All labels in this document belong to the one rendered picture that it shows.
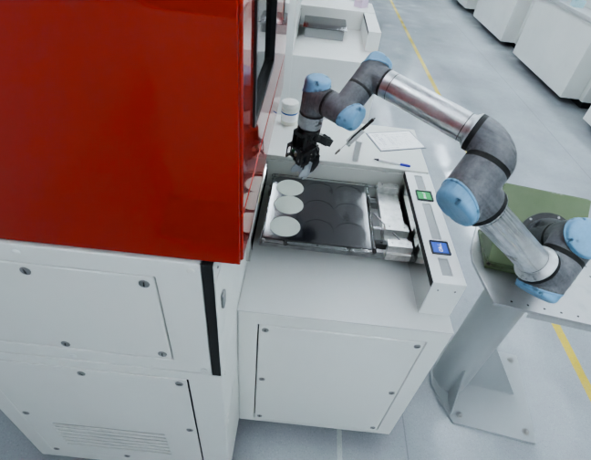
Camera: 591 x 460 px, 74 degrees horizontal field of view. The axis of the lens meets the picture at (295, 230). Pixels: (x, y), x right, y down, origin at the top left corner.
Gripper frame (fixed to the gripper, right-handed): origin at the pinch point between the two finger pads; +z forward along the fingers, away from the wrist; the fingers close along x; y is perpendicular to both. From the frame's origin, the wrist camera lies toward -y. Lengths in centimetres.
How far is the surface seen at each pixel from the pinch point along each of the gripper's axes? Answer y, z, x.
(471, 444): -19, 91, 101
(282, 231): 18.5, 8.1, 9.2
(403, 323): 14, 12, 55
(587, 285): -47, 11, 90
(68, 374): 87, 23, 1
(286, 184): -0.9, 9.9, -7.6
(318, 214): 2.7, 8.3, 11.2
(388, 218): -16.3, 9.2, 27.9
